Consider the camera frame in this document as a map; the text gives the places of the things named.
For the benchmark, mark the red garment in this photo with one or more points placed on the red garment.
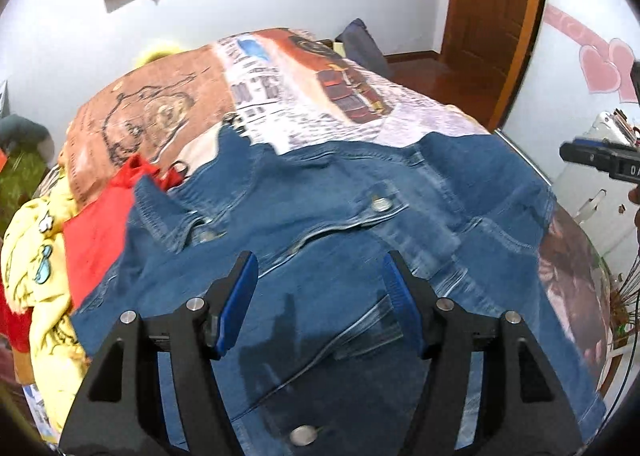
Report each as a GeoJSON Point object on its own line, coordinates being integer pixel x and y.
{"type": "Point", "coordinates": [95, 236]}

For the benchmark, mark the yellow plush toy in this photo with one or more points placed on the yellow plush toy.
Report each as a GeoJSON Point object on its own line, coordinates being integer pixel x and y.
{"type": "Point", "coordinates": [157, 53]}

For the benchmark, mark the pale yellow cloth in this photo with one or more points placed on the pale yellow cloth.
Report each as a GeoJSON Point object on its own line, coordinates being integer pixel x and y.
{"type": "Point", "coordinates": [339, 46]}

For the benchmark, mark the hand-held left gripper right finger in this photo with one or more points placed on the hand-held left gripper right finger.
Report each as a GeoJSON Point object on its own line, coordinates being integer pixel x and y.
{"type": "Point", "coordinates": [395, 286]}

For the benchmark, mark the white plastic rack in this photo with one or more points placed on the white plastic rack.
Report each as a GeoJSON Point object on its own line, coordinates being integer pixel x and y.
{"type": "Point", "coordinates": [595, 216]}

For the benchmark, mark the person's right hand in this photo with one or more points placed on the person's right hand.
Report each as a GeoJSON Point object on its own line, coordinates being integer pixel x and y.
{"type": "Point", "coordinates": [635, 197]}

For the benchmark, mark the dark thin rods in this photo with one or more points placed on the dark thin rods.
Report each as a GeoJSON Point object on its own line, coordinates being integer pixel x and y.
{"type": "Point", "coordinates": [627, 296]}

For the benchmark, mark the yellow cartoon print garment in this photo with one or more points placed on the yellow cartoon print garment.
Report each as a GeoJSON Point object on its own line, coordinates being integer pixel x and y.
{"type": "Point", "coordinates": [30, 256]}

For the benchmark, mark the wooden door frame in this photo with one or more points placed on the wooden door frame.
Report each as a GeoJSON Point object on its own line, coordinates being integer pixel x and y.
{"type": "Point", "coordinates": [530, 35]}

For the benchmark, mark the wooden door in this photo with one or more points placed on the wooden door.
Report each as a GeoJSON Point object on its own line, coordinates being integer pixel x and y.
{"type": "Point", "coordinates": [487, 0]}

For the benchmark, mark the grey plush toy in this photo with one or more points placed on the grey plush toy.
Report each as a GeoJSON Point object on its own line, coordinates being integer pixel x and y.
{"type": "Point", "coordinates": [25, 133]}

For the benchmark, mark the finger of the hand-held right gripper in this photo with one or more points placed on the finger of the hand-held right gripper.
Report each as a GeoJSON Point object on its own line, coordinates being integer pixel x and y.
{"type": "Point", "coordinates": [582, 151]}

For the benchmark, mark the pink heart wall decal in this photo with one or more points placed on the pink heart wall decal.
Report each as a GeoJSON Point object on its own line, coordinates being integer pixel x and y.
{"type": "Point", "coordinates": [602, 65]}

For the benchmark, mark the blue denim jacket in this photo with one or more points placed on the blue denim jacket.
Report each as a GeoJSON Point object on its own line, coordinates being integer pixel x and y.
{"type": "Point", "coordinates": [325, 196]}

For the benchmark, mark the printed blanket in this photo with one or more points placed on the printed blanket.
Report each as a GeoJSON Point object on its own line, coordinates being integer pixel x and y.
{"type": "Point", "coordinates": [280, 80]}

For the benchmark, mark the green cloth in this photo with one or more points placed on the green cloth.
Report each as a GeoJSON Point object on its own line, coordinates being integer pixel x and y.
{"type": "Point", "coordinates": [22, 186]}

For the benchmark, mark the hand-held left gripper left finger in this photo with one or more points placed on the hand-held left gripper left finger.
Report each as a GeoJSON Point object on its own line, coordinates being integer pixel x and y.
{"type": "Point", "coordinates": [240, 286]}

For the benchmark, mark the dark blue pillow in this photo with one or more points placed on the dark blue pillow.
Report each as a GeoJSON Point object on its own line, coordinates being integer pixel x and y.
{"type": "Point", "coordinates": [362, 48]}

